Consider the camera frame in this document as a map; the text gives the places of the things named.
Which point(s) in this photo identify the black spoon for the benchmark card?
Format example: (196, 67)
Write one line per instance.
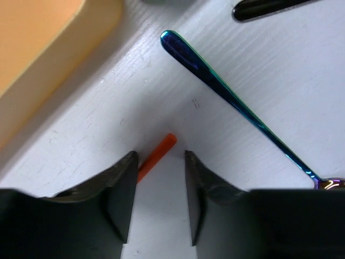
(245, 11)

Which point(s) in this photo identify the orange chopstick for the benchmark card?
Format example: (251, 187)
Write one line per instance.
(156, 155)

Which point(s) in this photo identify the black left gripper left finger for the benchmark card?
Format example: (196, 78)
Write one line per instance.
(89, 220)

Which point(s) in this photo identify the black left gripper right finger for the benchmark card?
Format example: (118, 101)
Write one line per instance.
(227, 222)

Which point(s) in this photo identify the iridescent rainbow spoon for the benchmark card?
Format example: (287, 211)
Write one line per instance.
(186, 55)

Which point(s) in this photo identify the yellow container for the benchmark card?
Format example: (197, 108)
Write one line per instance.
(42, 42)

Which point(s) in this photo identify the green container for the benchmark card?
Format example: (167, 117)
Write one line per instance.
(169, 2)

